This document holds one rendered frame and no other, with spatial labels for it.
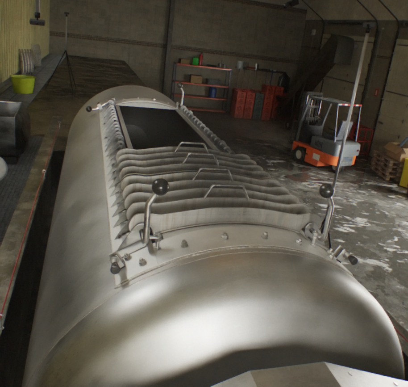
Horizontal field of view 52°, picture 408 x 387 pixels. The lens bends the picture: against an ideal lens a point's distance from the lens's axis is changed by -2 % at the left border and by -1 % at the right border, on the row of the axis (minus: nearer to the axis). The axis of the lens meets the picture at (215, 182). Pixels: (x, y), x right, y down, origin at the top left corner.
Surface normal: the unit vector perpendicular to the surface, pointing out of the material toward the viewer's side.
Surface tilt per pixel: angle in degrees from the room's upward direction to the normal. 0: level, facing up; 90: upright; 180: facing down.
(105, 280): 37
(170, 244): 18
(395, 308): 0
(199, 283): 32
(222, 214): 90
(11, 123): 90
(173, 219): 90
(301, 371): 0
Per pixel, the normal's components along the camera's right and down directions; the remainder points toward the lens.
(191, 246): -0.12, -0.91
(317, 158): -0.84, 0.07
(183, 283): -0.11, -0.72
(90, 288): -0.55, -0.71
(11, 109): 0.33, 0.30
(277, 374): 0.12, -0.94
